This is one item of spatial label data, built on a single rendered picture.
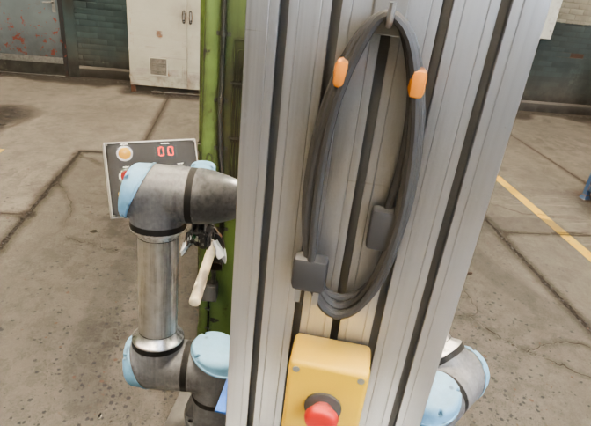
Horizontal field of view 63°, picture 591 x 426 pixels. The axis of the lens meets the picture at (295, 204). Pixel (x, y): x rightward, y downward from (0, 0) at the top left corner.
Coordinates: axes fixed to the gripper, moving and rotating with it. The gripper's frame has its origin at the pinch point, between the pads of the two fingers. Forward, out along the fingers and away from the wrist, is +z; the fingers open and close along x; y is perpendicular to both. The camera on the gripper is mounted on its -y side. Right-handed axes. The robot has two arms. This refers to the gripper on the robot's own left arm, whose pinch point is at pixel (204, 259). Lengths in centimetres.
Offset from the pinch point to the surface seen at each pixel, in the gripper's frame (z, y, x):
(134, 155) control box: -22, -27, -36
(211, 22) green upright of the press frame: -68, -58, -18
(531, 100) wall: 75, -744, 331
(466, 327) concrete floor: 94, -112, 127
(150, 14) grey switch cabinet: -14, -521, -254
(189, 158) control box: -19.8, -36.6, -18.8
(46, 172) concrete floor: 93, -224, -221
